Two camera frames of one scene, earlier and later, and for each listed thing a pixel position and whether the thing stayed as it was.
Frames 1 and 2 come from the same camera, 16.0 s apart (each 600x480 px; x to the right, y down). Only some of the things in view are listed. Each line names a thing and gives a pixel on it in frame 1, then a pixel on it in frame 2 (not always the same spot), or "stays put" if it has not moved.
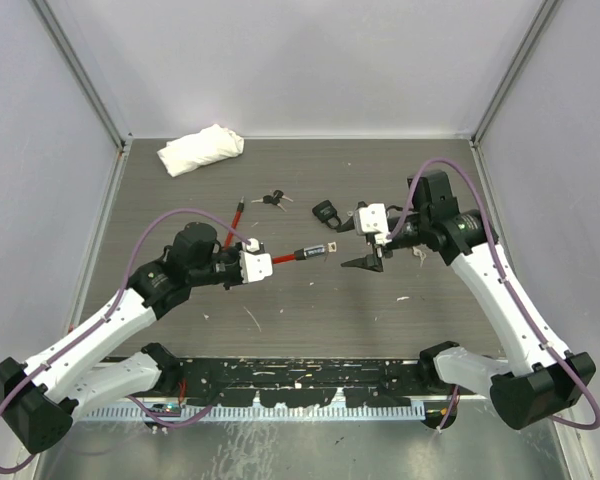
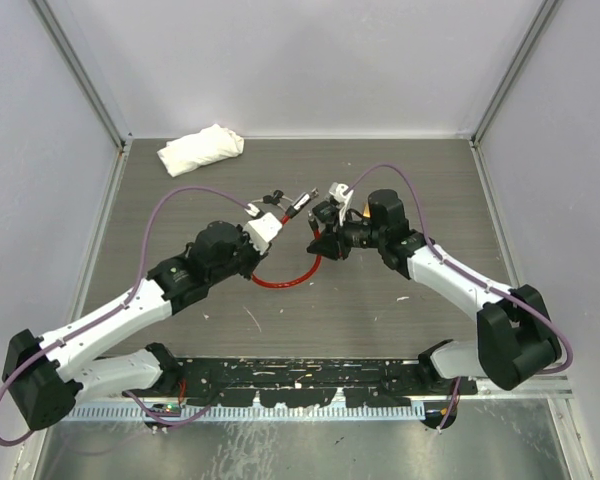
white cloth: x=185 y=153 stays put
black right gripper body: x=410 y=233 -> x=356 y=234
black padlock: x=326 y=211 stays put
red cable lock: x=309 y=252 -> x=288 y=213
